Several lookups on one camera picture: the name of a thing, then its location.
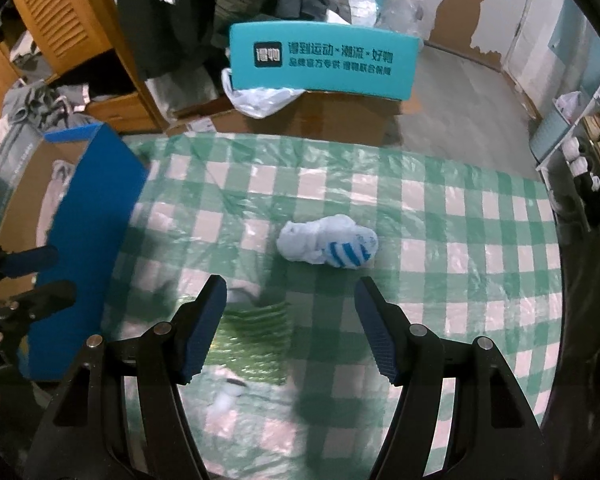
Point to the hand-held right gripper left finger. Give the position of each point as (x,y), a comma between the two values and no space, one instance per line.
(205,330)

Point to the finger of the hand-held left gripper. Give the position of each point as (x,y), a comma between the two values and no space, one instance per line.
(30,258)
(45,297)

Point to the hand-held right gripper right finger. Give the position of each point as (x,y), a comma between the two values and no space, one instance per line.
(377,330)

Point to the green sock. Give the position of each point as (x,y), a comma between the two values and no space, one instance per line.
(260,330)

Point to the cardboard shoe box blue rim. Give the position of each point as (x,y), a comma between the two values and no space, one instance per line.
(95,200)

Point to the white blue striped sock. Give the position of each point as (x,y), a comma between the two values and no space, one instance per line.
(310,240)

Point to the green white checked tablecloth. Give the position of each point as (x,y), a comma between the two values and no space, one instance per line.
(430,260)

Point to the grey printed tote bag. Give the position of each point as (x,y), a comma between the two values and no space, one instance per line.
(20,152)

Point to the grey hoodie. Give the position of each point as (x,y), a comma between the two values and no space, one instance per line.
(30,102)

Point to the wooden drawer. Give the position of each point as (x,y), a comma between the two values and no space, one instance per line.
(120,110)

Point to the grey clothes pile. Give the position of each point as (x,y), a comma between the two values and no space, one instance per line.
(17,50)

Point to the brown cardboard box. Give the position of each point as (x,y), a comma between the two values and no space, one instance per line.
(330,120)

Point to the open cardboard box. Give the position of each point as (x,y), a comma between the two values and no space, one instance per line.
(200,112)

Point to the white plastic bag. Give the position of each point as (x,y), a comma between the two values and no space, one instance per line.
(260,100)

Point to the wooden louvered cabinet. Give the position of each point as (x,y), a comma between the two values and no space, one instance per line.
(65,10)

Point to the light blue trash bin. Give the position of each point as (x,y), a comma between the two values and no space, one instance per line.
(550,135)

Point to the black hanging jacket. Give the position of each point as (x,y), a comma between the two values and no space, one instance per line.
(150,20)

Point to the grey shoe rack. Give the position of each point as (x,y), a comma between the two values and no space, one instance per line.
(595,170)

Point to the group of shoes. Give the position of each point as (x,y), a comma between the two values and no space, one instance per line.
(587,160)

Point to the teal printed box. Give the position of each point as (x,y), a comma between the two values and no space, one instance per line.
(330,60)

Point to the clear plastic bag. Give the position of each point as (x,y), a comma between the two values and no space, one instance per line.
(400,15)

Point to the white door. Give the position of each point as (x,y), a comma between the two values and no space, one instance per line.
(530,25)

